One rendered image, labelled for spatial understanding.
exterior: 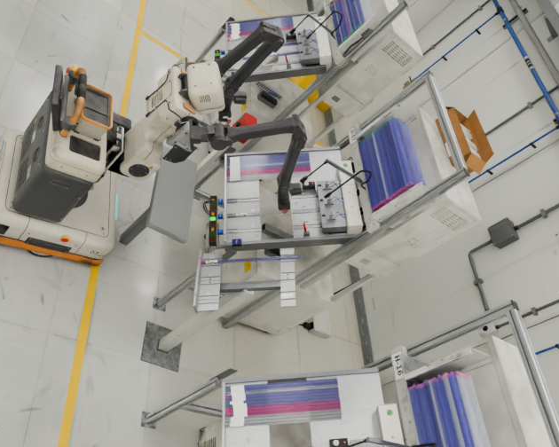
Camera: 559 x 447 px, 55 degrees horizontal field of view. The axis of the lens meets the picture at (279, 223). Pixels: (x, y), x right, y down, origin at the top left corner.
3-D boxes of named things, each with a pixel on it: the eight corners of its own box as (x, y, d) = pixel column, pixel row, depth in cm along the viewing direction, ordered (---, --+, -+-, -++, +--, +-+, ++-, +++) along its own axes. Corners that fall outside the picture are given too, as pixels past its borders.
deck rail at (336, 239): (224, 252, 299) (224, 245, 294) (224, 248, 300) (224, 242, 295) (354, 243, 299) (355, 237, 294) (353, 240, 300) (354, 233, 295)
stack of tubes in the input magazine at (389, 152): (372, 210, 283) (413, 183, 267) (358, 142, 314) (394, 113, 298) (387, 219, 289) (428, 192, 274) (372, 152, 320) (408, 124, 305)
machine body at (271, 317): (197, 313, 353) (257, 271, 317) (200, 228, 395) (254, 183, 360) (272, 339, 388) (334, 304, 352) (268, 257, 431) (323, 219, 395)
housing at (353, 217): (346, 242, 301) (348, 226, 290) (335, 176, 331) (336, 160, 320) (360, 240, 301) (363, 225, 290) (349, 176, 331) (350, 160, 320)
